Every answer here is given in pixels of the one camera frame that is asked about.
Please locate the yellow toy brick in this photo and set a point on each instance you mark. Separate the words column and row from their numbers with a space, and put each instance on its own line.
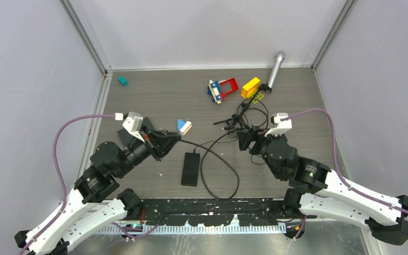
column 250, row 87

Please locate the black network switch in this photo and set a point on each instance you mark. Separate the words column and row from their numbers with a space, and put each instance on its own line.
column 190, row 170

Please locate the lime green grid plate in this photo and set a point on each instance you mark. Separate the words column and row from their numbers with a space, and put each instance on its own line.
column 256, row 97

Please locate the silver microphone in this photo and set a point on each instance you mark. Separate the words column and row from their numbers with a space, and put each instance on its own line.
column 279, row 58

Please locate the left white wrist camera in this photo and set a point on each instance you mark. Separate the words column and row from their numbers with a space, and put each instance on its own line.
column 132, row 123

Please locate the red blue toy vehicle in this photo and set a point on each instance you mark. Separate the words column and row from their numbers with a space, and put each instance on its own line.
column 219, row 90

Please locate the blue white toy brick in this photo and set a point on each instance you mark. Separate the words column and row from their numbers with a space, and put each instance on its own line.
column 183, row 126

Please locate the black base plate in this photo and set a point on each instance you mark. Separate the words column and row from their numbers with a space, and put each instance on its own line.
column 214, row 212

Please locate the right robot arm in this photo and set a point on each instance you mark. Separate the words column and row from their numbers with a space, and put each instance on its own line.
column 317, row 190

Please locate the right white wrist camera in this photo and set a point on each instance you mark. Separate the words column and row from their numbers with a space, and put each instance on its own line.
column 281, row 124

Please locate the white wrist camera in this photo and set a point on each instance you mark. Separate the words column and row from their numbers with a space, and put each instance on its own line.
column 132, row 123
column 281, row 124

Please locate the black mini tripod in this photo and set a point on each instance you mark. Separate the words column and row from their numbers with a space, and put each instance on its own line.
column 236, row 122

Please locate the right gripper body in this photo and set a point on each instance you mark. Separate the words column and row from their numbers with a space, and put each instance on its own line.
column 258, row 136

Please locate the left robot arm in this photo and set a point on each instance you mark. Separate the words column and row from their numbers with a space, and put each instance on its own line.
column 69, row 224

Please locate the teal block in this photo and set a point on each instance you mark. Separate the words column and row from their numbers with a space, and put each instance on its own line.
column 123, row 81

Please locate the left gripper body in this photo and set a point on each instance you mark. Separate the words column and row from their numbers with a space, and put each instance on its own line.
column 157, row 149

